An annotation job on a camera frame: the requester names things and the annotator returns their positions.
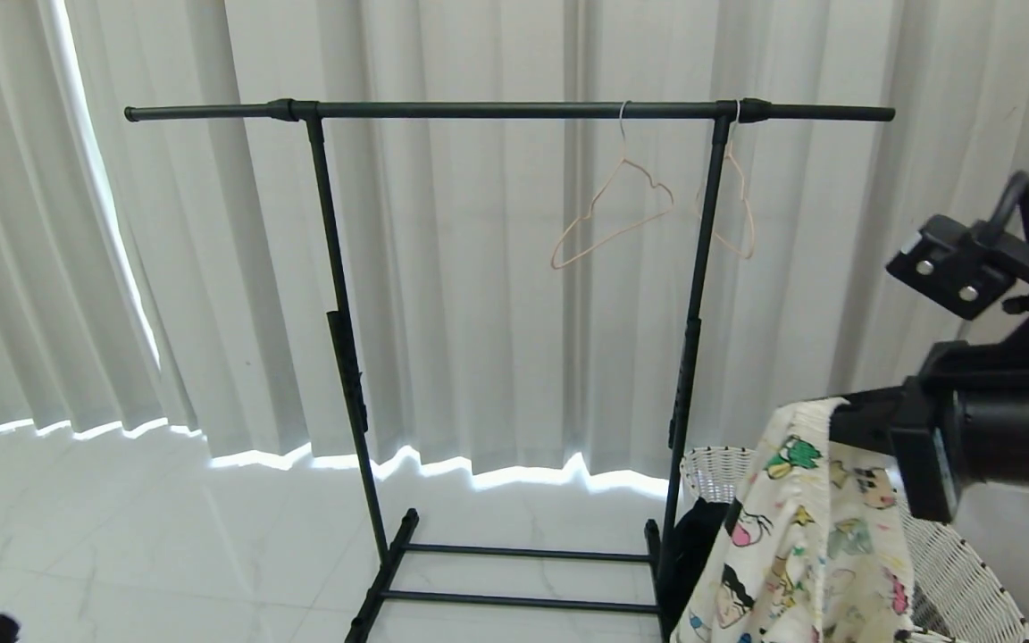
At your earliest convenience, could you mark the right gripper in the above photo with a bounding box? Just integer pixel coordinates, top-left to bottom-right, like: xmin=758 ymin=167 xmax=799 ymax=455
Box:
xmin=888 ymin=377 xmax=1029 ymax=525

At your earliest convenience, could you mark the cream printed garment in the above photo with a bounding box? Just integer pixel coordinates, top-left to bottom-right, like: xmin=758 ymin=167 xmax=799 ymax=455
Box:
xmin=668 ymin=398 xmax=919 ymax=643

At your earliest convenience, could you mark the pink clothes hanger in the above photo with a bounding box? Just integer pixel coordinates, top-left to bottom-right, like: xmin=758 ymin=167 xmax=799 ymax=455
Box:
xmin=698 ymin=100 xmax=757 ymax=262
xmin=550 ymin=100 xmax=676 ymax=271

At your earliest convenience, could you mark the white laundry basket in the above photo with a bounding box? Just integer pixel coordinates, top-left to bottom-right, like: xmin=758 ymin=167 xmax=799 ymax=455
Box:
xmin=678 ymin=445 xmax=1029 ymax=643

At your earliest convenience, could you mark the black clothes rack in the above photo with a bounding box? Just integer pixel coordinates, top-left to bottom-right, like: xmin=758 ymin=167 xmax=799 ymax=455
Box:
xmin=123 ymin=96 xmax=896 ymax=643

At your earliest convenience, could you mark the black garment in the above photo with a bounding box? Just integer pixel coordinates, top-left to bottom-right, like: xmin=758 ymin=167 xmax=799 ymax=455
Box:
xmin=656 ymin=497 xmax=739 ymax=637

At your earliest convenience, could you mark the white curtain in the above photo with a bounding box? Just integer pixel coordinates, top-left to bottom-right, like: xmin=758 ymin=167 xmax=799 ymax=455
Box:
xmin=0 ymin=0 xmax=1029 ymax=492

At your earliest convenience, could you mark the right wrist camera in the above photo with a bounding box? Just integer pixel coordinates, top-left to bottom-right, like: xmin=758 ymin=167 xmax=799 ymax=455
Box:
xmin=885 ymin=213 xmax=1029 ymax=394

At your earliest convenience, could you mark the black cable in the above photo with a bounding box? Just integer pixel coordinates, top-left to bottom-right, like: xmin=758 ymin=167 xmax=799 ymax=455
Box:
xmin=982 ymin=170 xmax=1029 ymax=253

